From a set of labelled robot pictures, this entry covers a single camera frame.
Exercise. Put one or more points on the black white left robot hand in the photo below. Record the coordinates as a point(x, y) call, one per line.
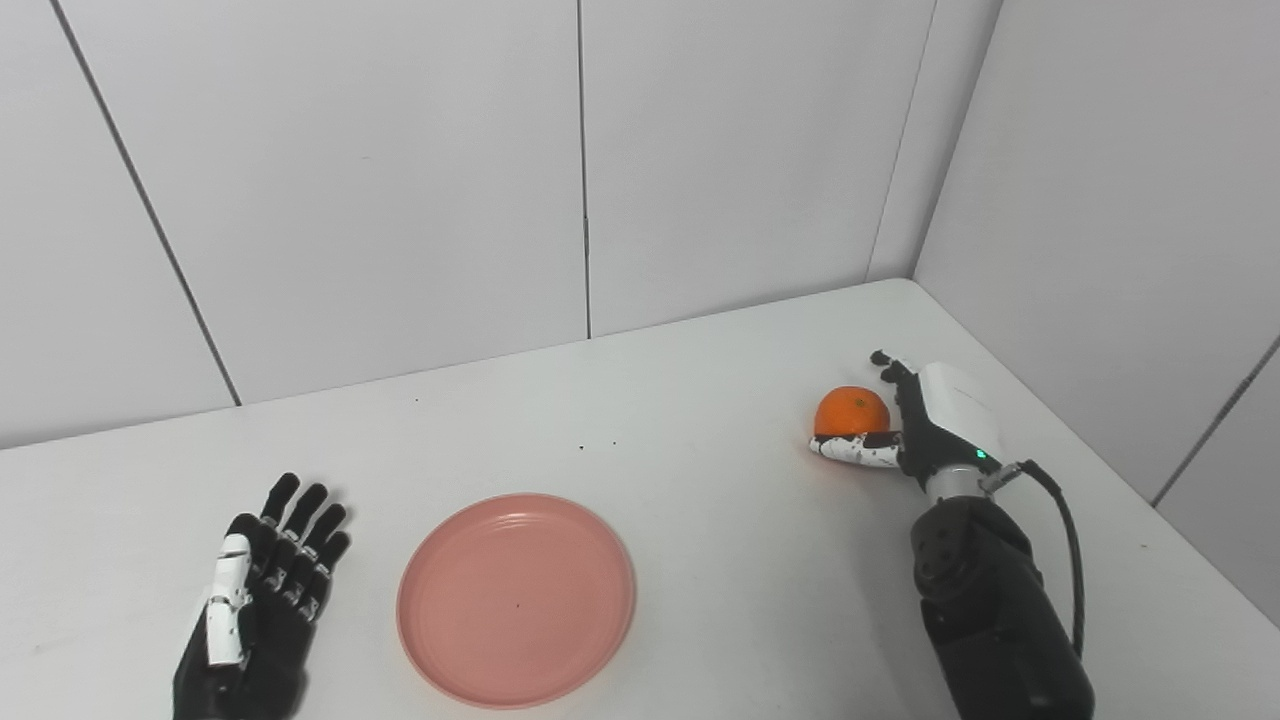
point(270, 640)

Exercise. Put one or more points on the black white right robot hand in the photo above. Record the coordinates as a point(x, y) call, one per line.
point(950, 420)

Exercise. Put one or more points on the orange fruit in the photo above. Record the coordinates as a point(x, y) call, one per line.
point(852, 410)

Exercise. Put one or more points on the pink round plate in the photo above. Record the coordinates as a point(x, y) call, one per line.
point(516, 600)

